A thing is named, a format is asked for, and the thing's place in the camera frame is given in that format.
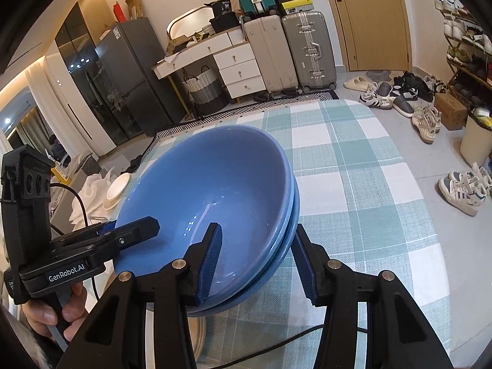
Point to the cluster of loose shoes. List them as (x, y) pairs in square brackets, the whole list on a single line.
[(403, 92)]

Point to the white plastic bag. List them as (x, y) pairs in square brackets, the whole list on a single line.
[(94, 196)]

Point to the person's left hand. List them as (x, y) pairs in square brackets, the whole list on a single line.
[(42, 315)]

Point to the metal shoe rack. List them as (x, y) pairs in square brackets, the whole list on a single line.
[(455, 67)]

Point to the striped rug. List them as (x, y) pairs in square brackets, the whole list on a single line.
[(269, 103)]

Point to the grey refrigerator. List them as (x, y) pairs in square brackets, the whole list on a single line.
[(134, 77)]

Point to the collection of shelved sneakers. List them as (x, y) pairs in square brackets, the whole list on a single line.
[(449, 27)]

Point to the flat cardboard box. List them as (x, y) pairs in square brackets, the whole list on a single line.
[(132, 5)]

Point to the white plate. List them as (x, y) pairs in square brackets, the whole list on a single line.
[(118, 186)]

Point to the red box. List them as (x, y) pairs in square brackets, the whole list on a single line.
[(119, 12)]

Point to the white vanity desk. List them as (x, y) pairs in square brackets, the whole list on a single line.
[(203, 50)]

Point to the blue bowl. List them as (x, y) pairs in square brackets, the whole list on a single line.
[(215, 184), (265, 276), (289, 215)]

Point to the white green sneaker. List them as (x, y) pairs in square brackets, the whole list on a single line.
[(461, 196), (482, 178)]

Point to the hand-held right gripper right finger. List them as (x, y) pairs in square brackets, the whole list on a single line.
[(303, 265)]

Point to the silver suitcase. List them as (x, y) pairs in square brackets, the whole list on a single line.
[(307, 46)]

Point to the beige suitcase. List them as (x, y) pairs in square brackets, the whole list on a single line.
[(269, 53)]

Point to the white drawer unit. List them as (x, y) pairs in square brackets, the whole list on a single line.
[(240, 71)]

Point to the white trash bin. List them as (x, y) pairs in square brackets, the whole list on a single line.
[(474, 142)]

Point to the small cardboard box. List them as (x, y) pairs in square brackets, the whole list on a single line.
[(180, 43)]

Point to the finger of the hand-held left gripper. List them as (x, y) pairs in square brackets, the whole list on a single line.
[(105, 231), (134, 232)]

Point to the woven laundry basket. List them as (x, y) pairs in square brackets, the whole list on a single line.
[(207, 92)]

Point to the brown cardboard box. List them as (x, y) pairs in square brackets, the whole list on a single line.
[(451, 111)]

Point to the yellow black shoe box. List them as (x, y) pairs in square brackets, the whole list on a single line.
[(298, 6)]

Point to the black glass cabinet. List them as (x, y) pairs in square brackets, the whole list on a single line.
[(88, 84)]

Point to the cream plate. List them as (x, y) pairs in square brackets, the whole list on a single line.
[(196, 334)]

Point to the oval mirror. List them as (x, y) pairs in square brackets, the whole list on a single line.
[(184, 21)]

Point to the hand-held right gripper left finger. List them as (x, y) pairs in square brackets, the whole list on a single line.
[(211, 265)]

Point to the blue checked tablecloth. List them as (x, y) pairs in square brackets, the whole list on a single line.
[(346, 184)]

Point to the wooden door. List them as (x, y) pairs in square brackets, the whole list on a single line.
[(369, 19)]

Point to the black bag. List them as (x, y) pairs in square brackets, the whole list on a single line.
[(223, 15)]

